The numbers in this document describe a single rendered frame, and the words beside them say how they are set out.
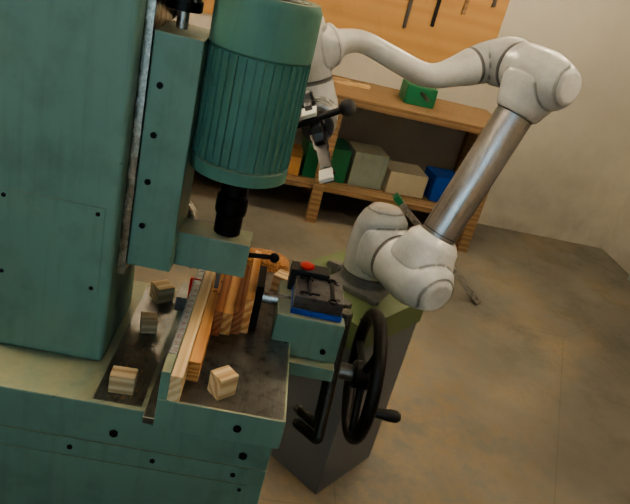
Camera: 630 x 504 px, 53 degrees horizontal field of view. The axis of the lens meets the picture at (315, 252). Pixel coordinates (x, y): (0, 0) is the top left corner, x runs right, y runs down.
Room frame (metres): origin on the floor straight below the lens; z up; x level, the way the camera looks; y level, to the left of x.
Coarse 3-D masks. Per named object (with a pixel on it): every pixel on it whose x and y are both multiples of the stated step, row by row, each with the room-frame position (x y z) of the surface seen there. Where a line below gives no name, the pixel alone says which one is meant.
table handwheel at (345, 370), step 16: (368, 320) 1.22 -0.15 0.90; (384, 320) 1.14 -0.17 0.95; (384, 336) 1.09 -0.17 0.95; (352, 352) 1.26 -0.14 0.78; (384, 352) 1.06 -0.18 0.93; (352, 368) 1.13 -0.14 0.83; (368, 368) 1.10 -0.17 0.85; (384, 368) 1.04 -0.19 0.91; (352, 384) 1.11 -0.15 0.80; (368, 384) 1.02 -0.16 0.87; (352, 400) 1.19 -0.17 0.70; (368, 400) 1.00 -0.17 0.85; (352, 416) 1.09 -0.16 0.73; (368, 416) 1.00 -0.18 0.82; (352, 432) 1.02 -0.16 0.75; (368, 432) 1.01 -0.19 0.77
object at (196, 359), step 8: (208, 296) 1.08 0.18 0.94; (216, 296) 1.08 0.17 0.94; (208, 304) 1.05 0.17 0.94; (208, 312) 1.02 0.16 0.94; (208, 320) 0.99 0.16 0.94; (200, 328) 0.96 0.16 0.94; (208, 328) 0.97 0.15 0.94; (200, 336) 0.94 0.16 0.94; (208, 336) 0.95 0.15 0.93; (200, 344) 0.92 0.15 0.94; (192, 352) 0.89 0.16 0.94; (200, 352) 0.89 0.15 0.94; (192, 360) 0.87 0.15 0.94; (200, 360) 0.87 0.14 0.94; (192, 368) 0.86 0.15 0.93; (200, 368) 0.88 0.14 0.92; (192, 376) 0.86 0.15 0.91
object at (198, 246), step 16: (192, 224) 1.10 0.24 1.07; (208, 224) 1.12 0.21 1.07; (192, 240) 1.06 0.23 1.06; (208, 240) 1.06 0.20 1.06; (224, 240) 1.07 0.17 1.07; (240, 240) 1.09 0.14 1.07; (176, 256) 1.06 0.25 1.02; (192, 256) 1.06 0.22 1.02; (208, 256) 1.07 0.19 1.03; (224, 256) 1.07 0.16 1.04; (240, 256) 1.07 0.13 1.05; (224, 272) 1.07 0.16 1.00; (240, 272) 1.07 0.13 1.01
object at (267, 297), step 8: (264, 272) 1.13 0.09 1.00; (264, 280) 1.10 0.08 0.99; (256, 288) 1.07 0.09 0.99; (264, 288) 1.07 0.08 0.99; (256, 296) 1.07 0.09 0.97; (264, 296) 1.10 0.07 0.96; (272, 296) 1.11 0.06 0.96; (280, 296) 1.11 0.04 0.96; (288, 296) 1.12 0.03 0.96; (256, 304) 1.07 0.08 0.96; (272, 304) 1.11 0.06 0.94; (256, 312) 1.07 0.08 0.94; (256, 320) 1.07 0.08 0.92
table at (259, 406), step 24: (264, 312) 1.14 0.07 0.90; (216, 336) 1.01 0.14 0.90; (240, 336) 1.03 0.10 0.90; (264, 336) 1.05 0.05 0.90; (216, 360) 0.94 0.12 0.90; (240, 360) 0.95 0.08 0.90; (264, 360) 0.97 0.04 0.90; (288, 360) 0.99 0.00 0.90; (312, 360) 1.06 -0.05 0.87; (192, 384) 0.86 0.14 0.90; (240, 384) 0.89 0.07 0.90; (264, 384) 0.90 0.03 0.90; (168, 408) 0.80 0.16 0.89; (192, 408) 0.81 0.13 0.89; (216, 408) 0.81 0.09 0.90; (240, 408) 0.83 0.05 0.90; (264, 408) 0.84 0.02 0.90; (192, 432) 0.81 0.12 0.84; (216, 432) 0.81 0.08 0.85; (240, 432) 0.82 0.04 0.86; (264, 432) 0.82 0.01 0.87
